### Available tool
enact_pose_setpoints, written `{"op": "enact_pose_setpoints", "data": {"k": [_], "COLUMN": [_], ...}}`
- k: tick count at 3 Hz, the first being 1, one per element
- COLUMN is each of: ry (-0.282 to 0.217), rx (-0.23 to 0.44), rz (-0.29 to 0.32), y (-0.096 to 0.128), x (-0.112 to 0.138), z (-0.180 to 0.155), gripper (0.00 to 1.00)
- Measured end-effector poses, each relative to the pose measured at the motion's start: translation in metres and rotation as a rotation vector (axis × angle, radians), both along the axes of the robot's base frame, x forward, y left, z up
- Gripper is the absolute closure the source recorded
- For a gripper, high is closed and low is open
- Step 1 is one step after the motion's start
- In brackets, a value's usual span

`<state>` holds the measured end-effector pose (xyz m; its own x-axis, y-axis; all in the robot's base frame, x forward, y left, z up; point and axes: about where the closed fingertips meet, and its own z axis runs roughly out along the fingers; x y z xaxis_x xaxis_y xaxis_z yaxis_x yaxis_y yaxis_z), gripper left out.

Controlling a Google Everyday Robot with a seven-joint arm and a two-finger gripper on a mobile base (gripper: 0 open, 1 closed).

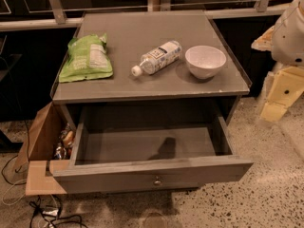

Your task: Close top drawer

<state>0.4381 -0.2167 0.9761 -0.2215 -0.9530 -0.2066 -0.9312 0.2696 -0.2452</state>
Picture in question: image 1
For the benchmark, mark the grey top drawer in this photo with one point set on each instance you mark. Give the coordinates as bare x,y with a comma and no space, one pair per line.
114,152

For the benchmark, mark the metal railing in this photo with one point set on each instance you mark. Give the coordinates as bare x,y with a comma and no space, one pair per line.
48,14

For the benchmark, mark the white power adapter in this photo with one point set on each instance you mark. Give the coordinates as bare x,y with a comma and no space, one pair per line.
51,212

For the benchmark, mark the clear plastic water bottle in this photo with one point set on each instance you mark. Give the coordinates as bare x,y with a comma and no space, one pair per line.
158,58

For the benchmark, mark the brown cardboard box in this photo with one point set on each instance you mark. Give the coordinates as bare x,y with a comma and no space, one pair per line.
38,152

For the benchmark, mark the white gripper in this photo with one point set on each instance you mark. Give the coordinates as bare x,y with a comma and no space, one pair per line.
289,38

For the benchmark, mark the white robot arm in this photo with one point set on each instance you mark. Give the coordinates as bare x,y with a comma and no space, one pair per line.
285,41

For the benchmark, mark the green snack bag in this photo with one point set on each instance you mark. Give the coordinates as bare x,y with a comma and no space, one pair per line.
87,60

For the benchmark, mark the grey drawer cabinet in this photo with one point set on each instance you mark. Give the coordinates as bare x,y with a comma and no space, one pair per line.
173,90

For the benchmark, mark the white bowl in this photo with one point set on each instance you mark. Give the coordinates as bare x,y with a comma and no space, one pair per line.
204,61

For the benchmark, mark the snack packets in box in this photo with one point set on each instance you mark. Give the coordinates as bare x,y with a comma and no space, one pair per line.
64,146

